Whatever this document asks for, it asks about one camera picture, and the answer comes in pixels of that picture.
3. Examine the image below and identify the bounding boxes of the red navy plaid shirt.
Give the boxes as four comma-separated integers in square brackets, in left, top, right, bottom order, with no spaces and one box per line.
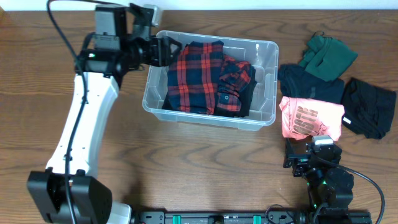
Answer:
[167,40,257,116]

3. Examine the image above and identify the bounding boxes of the black pants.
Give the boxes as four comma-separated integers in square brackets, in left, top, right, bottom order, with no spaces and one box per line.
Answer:
[161,65,258,118]

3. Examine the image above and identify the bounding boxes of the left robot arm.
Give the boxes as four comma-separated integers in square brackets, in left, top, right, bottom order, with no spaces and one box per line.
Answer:
[27,1,182,223]

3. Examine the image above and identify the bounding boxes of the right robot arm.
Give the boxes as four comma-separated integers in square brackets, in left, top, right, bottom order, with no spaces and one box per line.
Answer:
[283,136,354,213]

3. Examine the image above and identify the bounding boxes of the pink printed t-shirt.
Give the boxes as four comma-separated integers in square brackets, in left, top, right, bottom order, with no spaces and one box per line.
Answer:
[279,96,345,141]

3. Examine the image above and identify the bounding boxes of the dark navy folded shirt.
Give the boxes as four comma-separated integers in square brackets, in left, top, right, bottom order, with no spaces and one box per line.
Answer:
[278,64,345,104]

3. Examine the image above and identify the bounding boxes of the black folded garment right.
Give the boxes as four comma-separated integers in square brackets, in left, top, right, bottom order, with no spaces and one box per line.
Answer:
[341,78,397,139]

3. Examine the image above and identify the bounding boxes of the clear plastic storage bin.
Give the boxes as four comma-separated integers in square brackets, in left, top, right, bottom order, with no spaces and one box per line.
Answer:
[142,30,279,131]

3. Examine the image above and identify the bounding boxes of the green folded garment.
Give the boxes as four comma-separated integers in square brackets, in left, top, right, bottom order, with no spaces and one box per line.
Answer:
[298,32,358,82]

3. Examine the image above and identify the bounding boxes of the right black cable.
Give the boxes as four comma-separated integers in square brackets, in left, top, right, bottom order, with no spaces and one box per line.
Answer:
[337,164,386,224]

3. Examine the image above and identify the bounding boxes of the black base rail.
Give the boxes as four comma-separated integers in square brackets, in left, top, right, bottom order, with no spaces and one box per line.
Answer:
[133,211,373,224]

